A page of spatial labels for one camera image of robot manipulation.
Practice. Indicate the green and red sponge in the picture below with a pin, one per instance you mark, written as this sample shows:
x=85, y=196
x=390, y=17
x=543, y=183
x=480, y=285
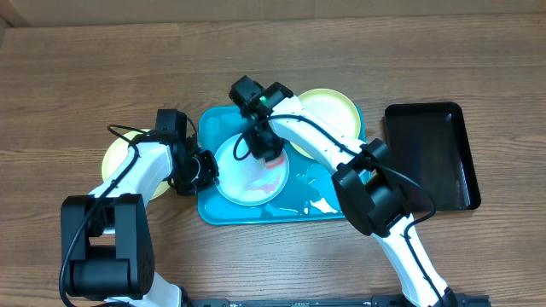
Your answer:
x=275, y=162

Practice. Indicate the black rectangular tray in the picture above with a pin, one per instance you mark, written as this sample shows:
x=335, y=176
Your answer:
x=430, y=143

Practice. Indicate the teal plastic serving tray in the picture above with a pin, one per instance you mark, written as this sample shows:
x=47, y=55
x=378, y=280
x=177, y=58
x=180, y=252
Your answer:
x=308, y=195

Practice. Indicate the light blue plate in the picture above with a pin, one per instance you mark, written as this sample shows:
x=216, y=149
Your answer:
x=248, y=182

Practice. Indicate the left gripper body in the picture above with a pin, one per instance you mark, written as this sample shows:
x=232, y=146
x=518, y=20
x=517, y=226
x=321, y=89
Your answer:
x=198, y=173

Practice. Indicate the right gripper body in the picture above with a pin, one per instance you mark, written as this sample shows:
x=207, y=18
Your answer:
x=267, y=148

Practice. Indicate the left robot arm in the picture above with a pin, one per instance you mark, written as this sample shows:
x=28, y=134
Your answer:
x=107, y=254

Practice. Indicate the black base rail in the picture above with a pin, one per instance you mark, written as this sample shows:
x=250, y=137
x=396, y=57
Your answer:
x=375, y=301

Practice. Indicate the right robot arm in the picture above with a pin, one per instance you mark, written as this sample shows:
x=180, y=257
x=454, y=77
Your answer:
x=370, y=192

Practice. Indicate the green plate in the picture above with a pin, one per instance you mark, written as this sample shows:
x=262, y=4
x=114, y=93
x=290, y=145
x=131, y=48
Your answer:
x=117, y=155
x=334, y=109

